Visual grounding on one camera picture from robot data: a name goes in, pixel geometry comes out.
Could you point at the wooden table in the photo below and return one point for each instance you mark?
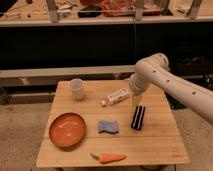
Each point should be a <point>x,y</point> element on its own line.
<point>157,143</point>

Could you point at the black object on shelf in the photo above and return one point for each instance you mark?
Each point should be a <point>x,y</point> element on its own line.
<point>89,12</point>

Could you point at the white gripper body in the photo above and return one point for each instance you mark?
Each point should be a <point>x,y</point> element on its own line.
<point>137,85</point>

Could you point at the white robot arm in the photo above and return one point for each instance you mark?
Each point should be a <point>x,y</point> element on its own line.
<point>155,69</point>

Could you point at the black striped block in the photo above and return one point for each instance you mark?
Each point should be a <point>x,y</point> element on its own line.
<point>138,116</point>

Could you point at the white paper cup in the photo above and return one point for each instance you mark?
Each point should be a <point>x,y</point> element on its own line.
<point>77,88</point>

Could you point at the orange plate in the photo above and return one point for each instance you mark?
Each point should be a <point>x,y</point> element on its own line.
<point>67,130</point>

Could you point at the orange toy carrot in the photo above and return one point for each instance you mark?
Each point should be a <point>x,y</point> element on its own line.
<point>108,158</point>

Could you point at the long grey bench beam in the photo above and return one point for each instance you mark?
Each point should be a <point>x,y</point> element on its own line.
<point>51,76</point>

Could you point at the white plastic bottle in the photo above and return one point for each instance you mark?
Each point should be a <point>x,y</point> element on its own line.
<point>115,97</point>

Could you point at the red object on shelf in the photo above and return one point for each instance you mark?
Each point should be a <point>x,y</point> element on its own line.
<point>115,8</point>

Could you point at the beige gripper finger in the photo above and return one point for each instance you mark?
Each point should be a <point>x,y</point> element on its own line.
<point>136,99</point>

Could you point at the blue sponge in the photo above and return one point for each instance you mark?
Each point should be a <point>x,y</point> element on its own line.
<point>108,127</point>

